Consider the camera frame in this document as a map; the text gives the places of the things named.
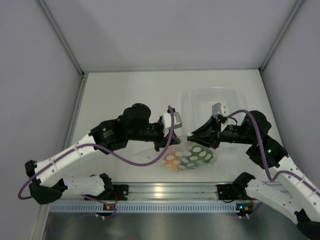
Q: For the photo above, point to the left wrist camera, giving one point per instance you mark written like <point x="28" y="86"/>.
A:
<point x="170" y="121"/>

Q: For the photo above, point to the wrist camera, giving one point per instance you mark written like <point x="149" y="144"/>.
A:
<point x="170" y="121"/>
<point x="220" y="109"/>

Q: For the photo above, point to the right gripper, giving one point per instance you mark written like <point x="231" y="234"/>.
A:
<point x="204" y="135"/>

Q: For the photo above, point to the clear zip top bag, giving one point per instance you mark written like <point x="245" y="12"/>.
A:
<point x="184" y="145"/>

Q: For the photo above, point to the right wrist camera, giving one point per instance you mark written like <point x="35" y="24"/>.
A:
<point x="220" y="109"/>

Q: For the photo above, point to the clear plastic basket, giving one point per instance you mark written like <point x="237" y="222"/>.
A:
<point x="196" y="105"/>

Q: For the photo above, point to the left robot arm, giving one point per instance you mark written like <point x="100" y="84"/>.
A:
<point x="49" y="180"/>

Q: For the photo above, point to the aluminium mounting rail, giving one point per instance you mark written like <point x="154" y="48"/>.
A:
<point x="170" y="191"/>

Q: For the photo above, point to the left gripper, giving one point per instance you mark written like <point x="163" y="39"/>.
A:
<point x="162" y="141"/>

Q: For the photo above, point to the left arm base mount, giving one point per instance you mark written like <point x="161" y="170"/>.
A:
<point x="120" y="192"/>

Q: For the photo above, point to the slotted cable duct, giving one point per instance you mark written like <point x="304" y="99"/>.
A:
<point x="144" y="207"/>

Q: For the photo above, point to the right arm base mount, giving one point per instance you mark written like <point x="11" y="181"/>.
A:
<point x="231" y="192"/>

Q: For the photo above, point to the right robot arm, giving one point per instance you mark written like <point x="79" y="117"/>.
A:
<point x="301" y="205"/>

